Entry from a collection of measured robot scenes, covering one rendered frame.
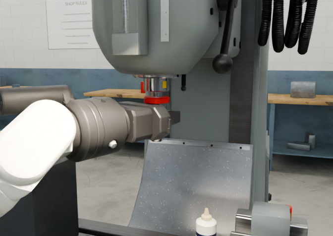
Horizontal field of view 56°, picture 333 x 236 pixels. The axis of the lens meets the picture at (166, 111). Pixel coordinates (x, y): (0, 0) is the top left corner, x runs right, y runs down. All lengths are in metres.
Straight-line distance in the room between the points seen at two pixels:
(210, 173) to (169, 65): 0.50
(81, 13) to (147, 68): 5.19
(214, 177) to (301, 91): 3.39
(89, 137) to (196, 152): 0.55
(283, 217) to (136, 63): 0.34
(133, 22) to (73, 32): 5.28
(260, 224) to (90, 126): 0.32
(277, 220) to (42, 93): 0.41
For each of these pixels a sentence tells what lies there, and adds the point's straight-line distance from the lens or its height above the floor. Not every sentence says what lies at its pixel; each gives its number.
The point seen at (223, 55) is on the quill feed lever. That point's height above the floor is 1.34.
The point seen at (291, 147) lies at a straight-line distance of 4.32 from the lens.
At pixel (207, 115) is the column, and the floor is 1.18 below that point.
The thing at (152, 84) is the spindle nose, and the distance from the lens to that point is 0.54.
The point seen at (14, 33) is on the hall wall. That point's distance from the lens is 6.47.
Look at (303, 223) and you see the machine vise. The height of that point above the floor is 1.05.
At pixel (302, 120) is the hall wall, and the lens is 4.82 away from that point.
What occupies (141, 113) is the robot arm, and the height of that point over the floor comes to 1.25.
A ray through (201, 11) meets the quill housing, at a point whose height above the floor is 1.40.
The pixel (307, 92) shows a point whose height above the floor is 0.95.
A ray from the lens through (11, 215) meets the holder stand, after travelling 0.73.
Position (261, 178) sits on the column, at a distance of 0.99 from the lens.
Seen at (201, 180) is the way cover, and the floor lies 1.00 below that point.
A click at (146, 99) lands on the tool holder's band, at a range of 0.55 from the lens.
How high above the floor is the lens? 1.33
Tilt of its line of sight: 9 degrees down
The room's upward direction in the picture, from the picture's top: straight up
